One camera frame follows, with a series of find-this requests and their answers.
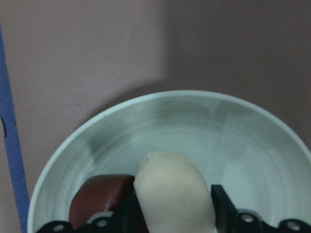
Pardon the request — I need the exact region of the white steamed bun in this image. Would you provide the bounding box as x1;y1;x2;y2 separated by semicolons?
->
134;152;215;233

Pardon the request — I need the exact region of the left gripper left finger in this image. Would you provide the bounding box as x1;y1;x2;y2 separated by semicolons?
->
38;187;148;233

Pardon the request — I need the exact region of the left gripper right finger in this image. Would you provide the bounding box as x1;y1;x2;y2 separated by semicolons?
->
211;184;311;233

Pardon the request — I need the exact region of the light green plate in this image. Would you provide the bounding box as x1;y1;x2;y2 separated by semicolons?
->
27;90;311;233

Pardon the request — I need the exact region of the brown chocolate bun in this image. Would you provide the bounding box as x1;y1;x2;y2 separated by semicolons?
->
69;174;135;230

